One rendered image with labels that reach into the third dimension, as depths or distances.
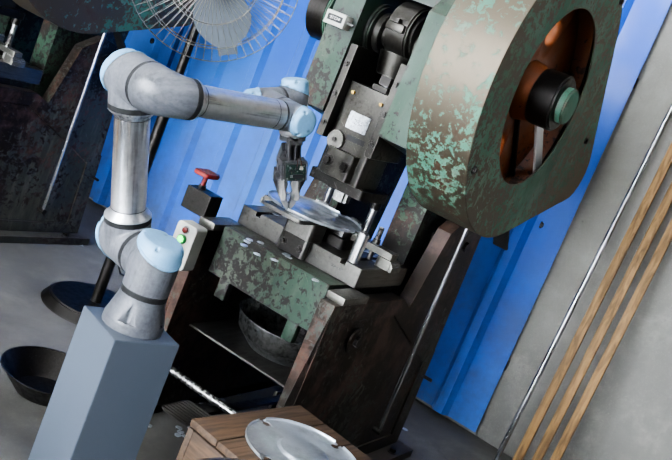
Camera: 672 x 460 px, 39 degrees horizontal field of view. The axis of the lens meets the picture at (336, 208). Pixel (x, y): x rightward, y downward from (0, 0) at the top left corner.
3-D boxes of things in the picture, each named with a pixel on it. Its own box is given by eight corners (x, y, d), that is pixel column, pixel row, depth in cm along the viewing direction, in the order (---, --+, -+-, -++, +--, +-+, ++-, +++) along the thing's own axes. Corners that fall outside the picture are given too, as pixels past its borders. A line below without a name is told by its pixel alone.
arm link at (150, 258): (137, 298, 218) (156, 245, 216) (109, 273, 227) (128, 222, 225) (178, 301, 227) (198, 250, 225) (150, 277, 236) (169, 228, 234)
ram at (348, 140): (348, 187, 268) (388, 90, 263) (308, 167, 275) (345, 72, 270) (376, 191, 283) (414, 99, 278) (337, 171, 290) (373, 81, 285)
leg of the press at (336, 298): (263, 522, 255) (390, 219, 239) (232, 498, 260) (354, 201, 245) (409, 457, 335) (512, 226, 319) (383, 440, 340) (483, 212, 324)
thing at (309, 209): (378, 236, 277) (379, 233, 277) (321, 230, 254) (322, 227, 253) (308, 196, 293) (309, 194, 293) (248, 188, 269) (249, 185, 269)
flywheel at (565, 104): (650, -82, 238) (621, 118, 293) (577, -103, 247) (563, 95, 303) (497, 92, 206) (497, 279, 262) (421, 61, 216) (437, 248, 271)
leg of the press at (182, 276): (129, 420, 280) (236, 140, 264) (103, 400, 285) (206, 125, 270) (295, 382, 360) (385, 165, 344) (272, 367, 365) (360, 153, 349)
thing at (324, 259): (354, 289, 263) (362, 269, 262) (236, 222, 284) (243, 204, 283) (401, 285, 289) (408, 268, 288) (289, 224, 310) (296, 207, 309)
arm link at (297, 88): (272, 77, 250) (297, 75, 255) (270, 117, 253) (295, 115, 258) (290, 81, 244) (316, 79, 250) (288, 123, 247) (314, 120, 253)
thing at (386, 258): (389, 273, 271) (403, 241, 269) (343, 248, 279) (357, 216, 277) (399, 272, 276) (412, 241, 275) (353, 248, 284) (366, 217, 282)
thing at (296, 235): (283, 264, 257) (301, 219, 255) (245, 242, 264) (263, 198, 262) (329, 262, 279) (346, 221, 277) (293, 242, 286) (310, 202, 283)
